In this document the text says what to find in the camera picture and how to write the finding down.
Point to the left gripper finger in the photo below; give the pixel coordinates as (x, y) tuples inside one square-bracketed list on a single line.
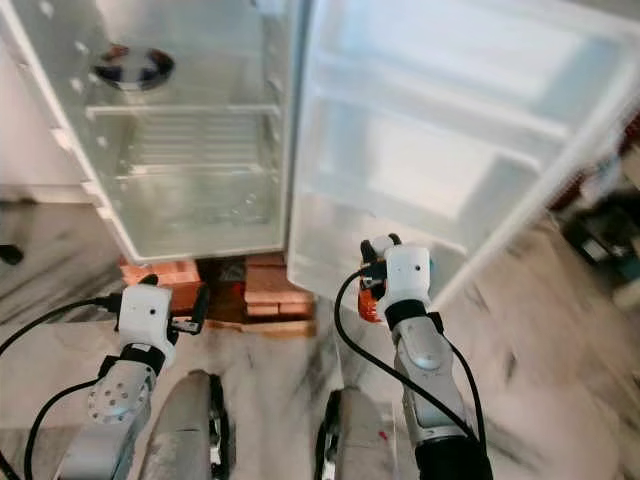
[(149, 282), (201, 302)]

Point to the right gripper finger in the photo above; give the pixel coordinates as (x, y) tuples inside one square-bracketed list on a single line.
[(367, 252), (393, 240)]

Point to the orange drink bottle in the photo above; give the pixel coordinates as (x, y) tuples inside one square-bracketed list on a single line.
[(367, 308)]

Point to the silver fridge door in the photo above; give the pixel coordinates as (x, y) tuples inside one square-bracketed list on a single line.
[(450, 150)]

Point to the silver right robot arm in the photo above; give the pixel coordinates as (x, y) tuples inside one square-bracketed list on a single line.
[(425, 360)]

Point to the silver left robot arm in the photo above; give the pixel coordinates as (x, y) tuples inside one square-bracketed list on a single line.
[(115, 400)]

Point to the silver fridge body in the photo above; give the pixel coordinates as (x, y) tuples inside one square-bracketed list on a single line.
[(190, 215)]

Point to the red brick stack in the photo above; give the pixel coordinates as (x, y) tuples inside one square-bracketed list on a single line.
[(178, 270), (270, 290)]

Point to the white door shelf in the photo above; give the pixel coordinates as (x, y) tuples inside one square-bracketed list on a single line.
[(410, 207), (450, 107)]

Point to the wooden board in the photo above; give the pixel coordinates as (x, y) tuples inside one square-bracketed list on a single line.
[(260, 326)]

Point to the grey left robot leg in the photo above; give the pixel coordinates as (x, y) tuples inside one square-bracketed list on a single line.
[(185, 430)]

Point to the grey robot leg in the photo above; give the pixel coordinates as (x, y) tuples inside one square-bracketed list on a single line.
[(365, 440), (185, 430)]

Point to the grey right robot leg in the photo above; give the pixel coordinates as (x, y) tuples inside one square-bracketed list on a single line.
[(365, 440)]

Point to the black floor object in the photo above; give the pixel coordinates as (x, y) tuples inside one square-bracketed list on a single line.
[(605, 235)]

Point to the black bowl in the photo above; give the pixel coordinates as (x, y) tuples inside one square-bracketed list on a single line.
[(135, 70)]

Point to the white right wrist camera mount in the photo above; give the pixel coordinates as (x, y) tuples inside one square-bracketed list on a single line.
[(408, 275)]

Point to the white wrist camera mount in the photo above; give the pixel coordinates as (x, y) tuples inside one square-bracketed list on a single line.
[(408, 275), (145, 315)]

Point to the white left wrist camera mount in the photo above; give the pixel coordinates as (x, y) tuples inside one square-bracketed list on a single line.
[(145, 315)]

